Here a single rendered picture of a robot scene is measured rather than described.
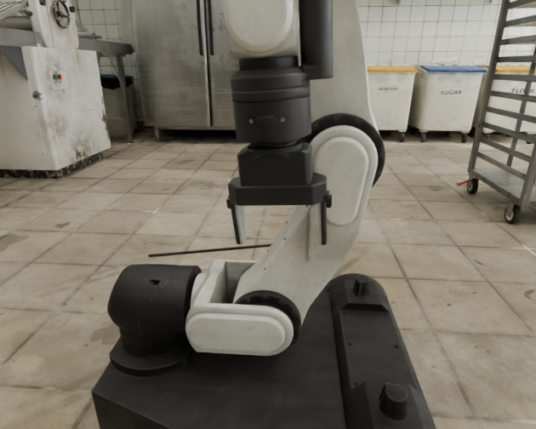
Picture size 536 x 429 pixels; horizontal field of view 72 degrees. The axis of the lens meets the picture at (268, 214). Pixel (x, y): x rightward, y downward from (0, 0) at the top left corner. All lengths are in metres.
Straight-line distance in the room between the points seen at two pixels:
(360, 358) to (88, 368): 0.72
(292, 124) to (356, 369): 0.55
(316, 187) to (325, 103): 0.20
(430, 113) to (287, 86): 3.88
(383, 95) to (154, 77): 2.28
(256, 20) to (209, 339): 0.56
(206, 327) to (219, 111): 3.24
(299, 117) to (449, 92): 3.88
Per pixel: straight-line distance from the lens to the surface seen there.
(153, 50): 3.99
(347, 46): 0.60
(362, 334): 0.89
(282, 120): 0.40
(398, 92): 4.12
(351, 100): 0.61
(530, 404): 1.17
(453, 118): 4.33
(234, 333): 0.73
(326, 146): 0.56
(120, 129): 4.69
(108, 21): 5.18
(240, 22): 0.39
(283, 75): 0.40
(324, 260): 0.68
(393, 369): 0.83
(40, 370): 1.22
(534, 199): 2.20
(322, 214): 0.45
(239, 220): 0.47
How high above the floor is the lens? 0.75
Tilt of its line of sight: 22 degrees down
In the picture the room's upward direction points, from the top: straight up
